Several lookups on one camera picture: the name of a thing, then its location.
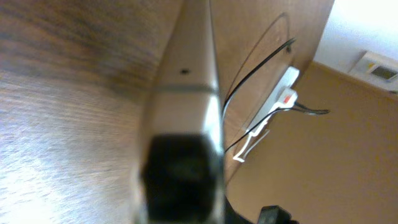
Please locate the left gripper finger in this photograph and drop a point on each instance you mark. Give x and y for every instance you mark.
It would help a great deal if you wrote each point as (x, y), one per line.
(182, 180)

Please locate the black smartphone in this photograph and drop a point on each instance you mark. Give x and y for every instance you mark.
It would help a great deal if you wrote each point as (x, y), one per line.
(185, 95)

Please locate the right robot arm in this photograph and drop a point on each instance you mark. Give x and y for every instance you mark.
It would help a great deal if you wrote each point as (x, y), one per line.
(273, 214)

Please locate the white power strip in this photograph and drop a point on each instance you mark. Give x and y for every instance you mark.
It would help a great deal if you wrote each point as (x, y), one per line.
(282, 96)

